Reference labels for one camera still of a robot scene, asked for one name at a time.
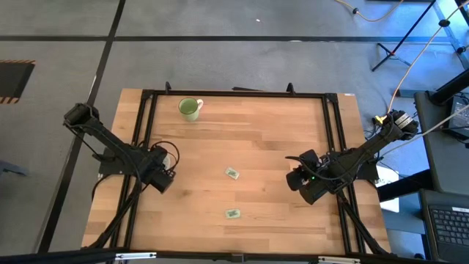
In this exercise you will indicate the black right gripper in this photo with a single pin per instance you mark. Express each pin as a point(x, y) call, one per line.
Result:
point(316, 191)

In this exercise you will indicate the clear plastic bowl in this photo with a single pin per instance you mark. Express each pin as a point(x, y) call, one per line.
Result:
point(167, 161)

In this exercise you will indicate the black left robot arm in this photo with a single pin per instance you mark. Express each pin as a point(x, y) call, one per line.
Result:
point(110, 144)

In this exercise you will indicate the black tripod stand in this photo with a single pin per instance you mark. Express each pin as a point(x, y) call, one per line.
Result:
point(403, 38)

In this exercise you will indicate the black camera crossbar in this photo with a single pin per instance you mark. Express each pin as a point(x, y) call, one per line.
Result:
point(55, 256)

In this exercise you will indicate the grey side desk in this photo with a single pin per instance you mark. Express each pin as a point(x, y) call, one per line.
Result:
point(439, 161)

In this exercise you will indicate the black table frame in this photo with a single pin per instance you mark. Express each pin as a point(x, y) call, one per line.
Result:
point(238, 93)

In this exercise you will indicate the silver stand leg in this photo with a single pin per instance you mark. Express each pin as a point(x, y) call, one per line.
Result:
point(450, 33)

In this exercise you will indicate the silver mounting bracket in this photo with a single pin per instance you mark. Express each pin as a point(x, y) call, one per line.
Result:
point(135, 255)
point(339, 260)

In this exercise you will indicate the light green mug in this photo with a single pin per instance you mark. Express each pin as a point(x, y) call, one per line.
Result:
point(188, 106)

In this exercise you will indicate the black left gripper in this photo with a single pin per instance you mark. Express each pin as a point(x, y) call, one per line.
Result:
point(162, 180)

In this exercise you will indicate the black electronic device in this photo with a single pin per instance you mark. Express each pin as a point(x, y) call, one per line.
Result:
point(461, 117)

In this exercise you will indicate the white paper sheet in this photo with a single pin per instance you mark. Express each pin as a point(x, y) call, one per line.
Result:
point(390, 176)

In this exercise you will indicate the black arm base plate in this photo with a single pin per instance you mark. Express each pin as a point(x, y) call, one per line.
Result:
point(368, 172)
point(110, 168)

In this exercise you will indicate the banknote centre upper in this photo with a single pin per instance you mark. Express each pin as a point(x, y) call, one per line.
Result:
point(232, 173)

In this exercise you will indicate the black desk beam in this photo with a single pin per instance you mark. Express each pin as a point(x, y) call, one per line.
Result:
point(450, 88)
point(403, 187)

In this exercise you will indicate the black hazard striped mat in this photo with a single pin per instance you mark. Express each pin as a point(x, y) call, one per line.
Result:
point(14, 80)

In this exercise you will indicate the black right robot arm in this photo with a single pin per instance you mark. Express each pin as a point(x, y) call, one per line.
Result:
point(362, 150)

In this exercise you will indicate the black laptop keyboard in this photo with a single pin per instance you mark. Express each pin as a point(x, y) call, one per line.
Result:
point(450, 227)

